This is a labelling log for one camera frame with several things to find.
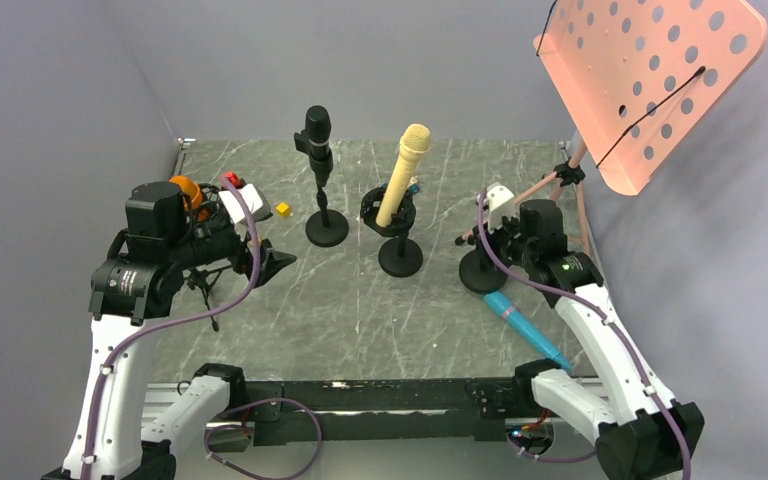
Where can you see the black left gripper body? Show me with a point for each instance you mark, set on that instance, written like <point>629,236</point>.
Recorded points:
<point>208,242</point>

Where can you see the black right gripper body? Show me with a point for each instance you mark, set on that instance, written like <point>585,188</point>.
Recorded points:
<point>507,243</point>

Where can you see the black round-base clip stand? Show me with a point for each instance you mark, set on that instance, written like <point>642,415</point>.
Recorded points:
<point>479,274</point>

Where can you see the blue microphone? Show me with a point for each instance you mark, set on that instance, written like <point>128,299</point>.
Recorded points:
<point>503,307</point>

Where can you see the black shock-mount round stand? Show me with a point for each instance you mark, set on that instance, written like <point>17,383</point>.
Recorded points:
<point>398,256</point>

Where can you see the cream yellow microphone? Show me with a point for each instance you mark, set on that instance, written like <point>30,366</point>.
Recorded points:
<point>413,145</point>

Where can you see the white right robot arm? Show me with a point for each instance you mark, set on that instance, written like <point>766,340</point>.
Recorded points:
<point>639,430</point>

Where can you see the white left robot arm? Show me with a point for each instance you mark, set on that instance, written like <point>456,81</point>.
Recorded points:
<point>178,233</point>

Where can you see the orange microphone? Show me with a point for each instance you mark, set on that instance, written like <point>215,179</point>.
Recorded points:
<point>194,199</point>

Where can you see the black round-base tall stand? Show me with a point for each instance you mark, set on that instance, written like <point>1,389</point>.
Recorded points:
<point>326,227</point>

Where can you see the black microphone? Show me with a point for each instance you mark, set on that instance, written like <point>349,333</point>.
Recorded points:
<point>313,141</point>

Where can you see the pink perforated music stand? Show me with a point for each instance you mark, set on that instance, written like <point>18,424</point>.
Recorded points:
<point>636,77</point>

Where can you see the yellow cube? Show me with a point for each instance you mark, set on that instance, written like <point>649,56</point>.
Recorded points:
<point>284,210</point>

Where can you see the black tripod shock-mount stand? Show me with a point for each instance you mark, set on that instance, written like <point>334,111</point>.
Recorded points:
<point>210,209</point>

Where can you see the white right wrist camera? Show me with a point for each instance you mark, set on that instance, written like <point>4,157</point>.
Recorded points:
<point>500,202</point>

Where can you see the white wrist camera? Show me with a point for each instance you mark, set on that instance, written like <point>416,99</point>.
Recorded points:
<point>253,198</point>
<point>500,202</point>

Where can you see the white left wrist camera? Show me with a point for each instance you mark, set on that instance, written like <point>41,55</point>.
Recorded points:
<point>253,198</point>

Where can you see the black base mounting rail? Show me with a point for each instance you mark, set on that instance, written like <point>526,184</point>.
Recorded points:
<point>482,409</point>

